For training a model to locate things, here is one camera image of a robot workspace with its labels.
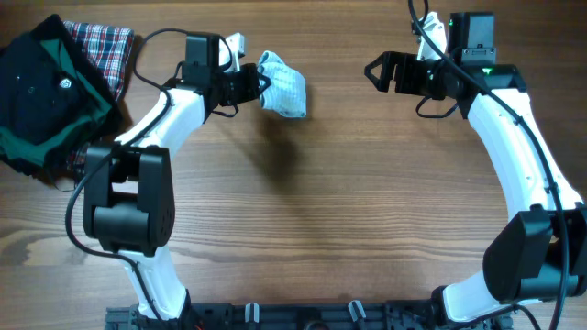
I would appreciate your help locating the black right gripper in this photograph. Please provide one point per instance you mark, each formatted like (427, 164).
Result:
(388, 60)

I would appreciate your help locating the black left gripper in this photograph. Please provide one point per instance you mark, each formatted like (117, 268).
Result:
(249, 72)

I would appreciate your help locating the light blue striped shorts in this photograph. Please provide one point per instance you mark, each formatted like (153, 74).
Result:
(286, 95)

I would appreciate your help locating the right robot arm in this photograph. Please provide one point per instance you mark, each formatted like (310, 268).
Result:
(540, 255)

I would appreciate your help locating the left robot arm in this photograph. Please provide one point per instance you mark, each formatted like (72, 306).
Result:
(127, 189)

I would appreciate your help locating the red plaid folded garment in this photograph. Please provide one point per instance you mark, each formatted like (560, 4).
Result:
(108, 49)

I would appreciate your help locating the black green folded garment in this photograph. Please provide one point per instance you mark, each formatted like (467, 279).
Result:
(52, 99)

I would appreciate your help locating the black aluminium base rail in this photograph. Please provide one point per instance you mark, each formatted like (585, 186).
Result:
(391, 315)

